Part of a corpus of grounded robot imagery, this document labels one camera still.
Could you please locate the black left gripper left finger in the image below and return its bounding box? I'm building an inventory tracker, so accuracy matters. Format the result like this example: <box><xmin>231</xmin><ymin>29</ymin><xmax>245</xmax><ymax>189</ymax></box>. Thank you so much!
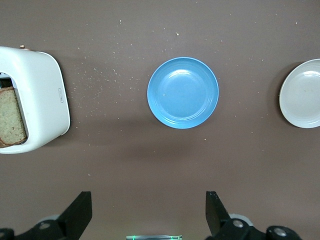
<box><xmin>0</xmin><ymin>191</ymin><xmax>93</xmax><ymax>240</ymax></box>

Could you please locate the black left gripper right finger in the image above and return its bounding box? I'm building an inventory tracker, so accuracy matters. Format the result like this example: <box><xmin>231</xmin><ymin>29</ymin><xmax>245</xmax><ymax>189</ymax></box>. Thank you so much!
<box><xmin>204</xmin><ymin>191</ymin><xmax>301</xmax><ymax>240</ymax></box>

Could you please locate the brown bread slice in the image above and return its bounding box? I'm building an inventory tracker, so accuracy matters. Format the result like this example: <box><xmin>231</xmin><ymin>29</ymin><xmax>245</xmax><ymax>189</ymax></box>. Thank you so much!
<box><xmin>0</xmin><ymin>86</ymin><xmax>29</xmax><ymax>149</ymax></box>

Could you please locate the blue plate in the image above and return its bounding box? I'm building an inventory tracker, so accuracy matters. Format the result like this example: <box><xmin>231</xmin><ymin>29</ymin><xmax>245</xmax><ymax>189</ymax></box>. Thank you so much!
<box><xmin>146</xmin><ymin>56</ymin><xmax>220</xmax><ymax>130</ymax></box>

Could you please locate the beige plate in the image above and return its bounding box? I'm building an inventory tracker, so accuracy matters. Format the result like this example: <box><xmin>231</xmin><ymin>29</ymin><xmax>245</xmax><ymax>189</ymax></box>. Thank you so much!
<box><xmin>278</xmin><ymin>58</ymin><xmax>320</xmax><ymax>129</ymax></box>

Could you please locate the white toaster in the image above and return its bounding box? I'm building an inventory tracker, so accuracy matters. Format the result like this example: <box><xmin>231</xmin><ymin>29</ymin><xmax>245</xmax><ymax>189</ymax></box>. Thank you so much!
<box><xmin>0</xmin><ymin>44</ymin><xmax>71</xmax><ymax>155</ymax></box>

